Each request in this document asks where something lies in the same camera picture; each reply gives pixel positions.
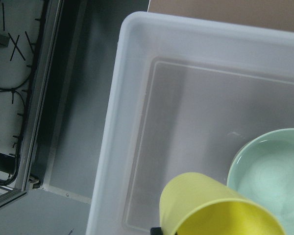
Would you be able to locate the translucent white plastic box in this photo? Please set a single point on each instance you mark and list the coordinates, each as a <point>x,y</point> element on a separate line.
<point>186,95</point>

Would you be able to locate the yellow plastic cup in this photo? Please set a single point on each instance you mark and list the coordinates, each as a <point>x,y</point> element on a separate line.
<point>195,204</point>

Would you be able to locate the aluminium table frame rail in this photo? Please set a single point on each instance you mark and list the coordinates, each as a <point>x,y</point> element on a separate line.
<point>28,34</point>

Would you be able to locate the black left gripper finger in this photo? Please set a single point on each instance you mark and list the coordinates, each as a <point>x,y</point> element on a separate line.
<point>156,231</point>

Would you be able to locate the pale green bowl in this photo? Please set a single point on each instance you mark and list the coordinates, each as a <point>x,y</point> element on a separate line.
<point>263,171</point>

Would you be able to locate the small black floor box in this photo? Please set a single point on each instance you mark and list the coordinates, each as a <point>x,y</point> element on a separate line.
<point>7,163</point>

